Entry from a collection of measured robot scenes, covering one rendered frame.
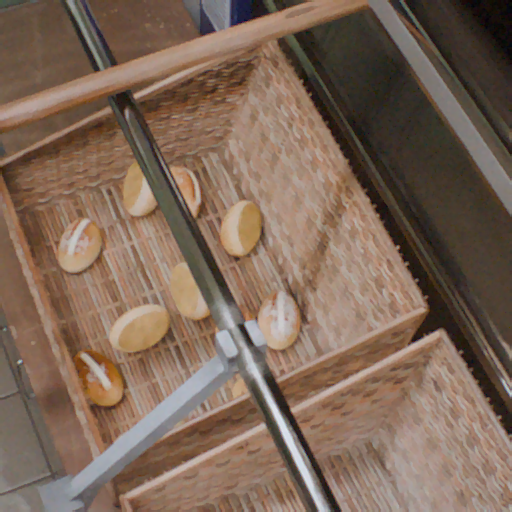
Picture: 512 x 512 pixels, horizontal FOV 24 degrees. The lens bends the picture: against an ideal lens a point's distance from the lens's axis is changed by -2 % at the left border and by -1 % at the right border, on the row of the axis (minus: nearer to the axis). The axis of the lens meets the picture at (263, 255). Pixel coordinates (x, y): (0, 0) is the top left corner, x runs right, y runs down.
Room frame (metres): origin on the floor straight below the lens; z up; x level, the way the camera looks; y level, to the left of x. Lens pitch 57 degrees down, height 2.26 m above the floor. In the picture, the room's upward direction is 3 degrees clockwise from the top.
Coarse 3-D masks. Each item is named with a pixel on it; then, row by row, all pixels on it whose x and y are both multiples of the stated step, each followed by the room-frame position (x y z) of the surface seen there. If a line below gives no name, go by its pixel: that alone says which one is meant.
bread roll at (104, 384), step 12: (84, 360) 0.85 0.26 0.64; (96, 360) 0.85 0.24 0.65; (108, 360) 0.86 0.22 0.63; (84, 372) 0.83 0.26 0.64; (96, 372) 0.83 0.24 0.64; (108, 372) 0.83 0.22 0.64; (84, 384) 0.81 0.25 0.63; (96, 384) 0.81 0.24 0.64; (108, 384) 0.81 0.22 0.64; (120, 384) 0.82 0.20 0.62; (96, 396) 0.80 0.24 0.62; (108, 396) 0.80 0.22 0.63; (120, 396) 0.81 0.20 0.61
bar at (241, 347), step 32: (64, 0) 1.07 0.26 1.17; (96, 32) 1.01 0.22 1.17; (96, 64) 0.96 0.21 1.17; (128, 96) 0.91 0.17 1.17; (128, 128) 0.87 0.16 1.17; (160, 160) 0.82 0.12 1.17; (160, 192) 0.78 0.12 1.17; (192, 224) 0.74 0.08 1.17; (192, 256) 0.70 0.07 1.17; (224, 288) 0.66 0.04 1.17; (224, 320) 0.63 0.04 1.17; (224, 352) 0.59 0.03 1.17; (256, 352) 0.59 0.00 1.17; (192, 384) 0.58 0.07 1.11; (256, 384) 0.55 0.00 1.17; (160, 416) 0.56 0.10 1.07; (288, 416) 0.52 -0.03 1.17; (128, 448) 0.54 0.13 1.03; (288, 448) 0.49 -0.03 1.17; (64, 480) 0.53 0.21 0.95; (96, 480) 0.52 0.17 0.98; (320, 480) 0.45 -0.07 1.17
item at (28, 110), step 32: (320, 0) 1.05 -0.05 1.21; (352, 0) 1.06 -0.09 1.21; (224, 32) 0.99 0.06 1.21; (256, 32) 0.99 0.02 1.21; (288, 32) 1.01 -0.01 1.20; (128, 64) 0.93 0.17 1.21; (160, 64) 0.94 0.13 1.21; (192, 64) 0.95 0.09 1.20; (32, 96) 0.88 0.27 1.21; (64, 96) 0.88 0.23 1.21; (96, 96) 0.89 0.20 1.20; (0, 128) 0.84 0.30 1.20
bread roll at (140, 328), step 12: (132, 312) 0.93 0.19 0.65; (144, 312) 0.93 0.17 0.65; (156, 312) 0.93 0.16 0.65; (120, 324) 0.91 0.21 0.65; (132, 324) 0.91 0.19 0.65; (144, 324) 0.91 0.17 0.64; (156, 324) 0.92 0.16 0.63; (168, 324) 0.93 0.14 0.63; (120, 336) 0.89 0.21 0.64; (132, 336) 0.90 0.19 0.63; (144, 336) 0.90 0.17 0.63; (156, 336) 0.91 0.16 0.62; (120, 348) 0.88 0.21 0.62; (132, 348) 0.88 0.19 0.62; (144, 348) 0.89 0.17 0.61
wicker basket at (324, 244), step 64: (256, 64) 1.32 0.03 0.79; (64, 128) 1.19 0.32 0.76; (192, 128) 1.27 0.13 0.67; (256, 128) 1.25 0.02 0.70; (320, 128) 1.14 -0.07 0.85; (0, 192) 1.11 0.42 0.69; (64, 192) 1.17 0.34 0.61; (256, 192) 1.19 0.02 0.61; (320, 192) 1.09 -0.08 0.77; (128, 256) 1.07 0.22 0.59; (256, 256) 1.08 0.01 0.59; (320, 256) 1.03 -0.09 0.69; (384, 256) 0.95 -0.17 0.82; (64, 320) 0.94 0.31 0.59; (256, 320) 0.96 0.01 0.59; (320, 320) 0.96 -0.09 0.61; (384, 320) 0.88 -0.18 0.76; (128, 384) 0.84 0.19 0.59; (320, 384) 0.78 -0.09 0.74; (192, 448) 0.70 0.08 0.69
